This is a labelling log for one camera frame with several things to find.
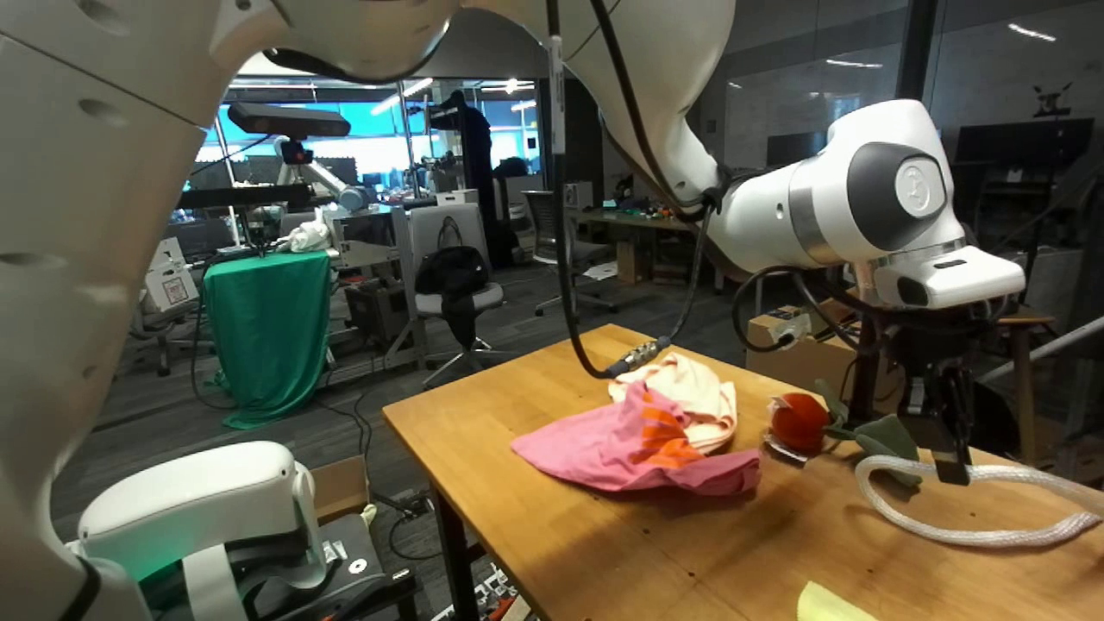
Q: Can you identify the wooden table in background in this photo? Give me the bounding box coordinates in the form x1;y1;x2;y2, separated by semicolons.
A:
583;211;697;288

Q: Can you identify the round wooden stool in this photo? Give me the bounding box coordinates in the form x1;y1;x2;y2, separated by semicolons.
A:
1002;313;1048;461

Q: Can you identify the pink t-shirt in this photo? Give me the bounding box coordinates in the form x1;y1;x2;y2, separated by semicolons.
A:
511;384;759;498

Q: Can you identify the white rope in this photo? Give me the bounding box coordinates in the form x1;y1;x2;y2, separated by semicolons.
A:
854;451;1104;553

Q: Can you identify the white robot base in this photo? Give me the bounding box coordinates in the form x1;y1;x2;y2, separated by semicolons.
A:
64;442;332;621

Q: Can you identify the yellow-green cloth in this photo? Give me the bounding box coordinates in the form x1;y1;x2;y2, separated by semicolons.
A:
798;584;877;621

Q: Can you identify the cream pink cloth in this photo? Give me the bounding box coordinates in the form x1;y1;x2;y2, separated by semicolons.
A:
606;353;740;451

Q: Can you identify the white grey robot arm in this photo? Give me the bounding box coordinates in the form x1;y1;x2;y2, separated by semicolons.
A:
0;0;1025;598

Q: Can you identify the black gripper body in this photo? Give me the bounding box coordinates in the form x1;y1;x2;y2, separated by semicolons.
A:
889;311;986;444

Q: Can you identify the cardboard box on floor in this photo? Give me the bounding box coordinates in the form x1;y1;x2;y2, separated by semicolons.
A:
746;308;857;397

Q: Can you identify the plush tomato with leaves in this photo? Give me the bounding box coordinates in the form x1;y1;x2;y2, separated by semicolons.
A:
766;393;919;466

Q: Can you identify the green draped cloth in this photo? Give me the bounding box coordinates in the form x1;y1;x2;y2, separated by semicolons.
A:
203;253;332;427

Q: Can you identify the black camera on mount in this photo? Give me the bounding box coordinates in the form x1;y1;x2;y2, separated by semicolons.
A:
229;105;353;167

